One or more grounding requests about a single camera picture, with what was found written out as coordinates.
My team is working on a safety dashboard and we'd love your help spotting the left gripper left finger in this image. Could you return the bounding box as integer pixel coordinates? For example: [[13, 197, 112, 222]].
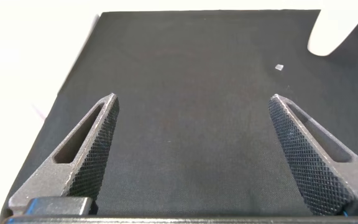
[[7, 92, 120, 215]]

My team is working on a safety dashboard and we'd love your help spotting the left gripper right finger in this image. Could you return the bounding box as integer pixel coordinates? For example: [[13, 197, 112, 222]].
[[268, 93, 358, 217]]

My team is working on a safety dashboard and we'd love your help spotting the black tablecloth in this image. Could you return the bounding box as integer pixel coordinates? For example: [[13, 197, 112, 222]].
[[0, 9, 358, 218]]

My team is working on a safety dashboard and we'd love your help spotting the beige plastic cup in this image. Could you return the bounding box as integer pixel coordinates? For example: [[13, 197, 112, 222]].
[[306, 8, 358, 57]]

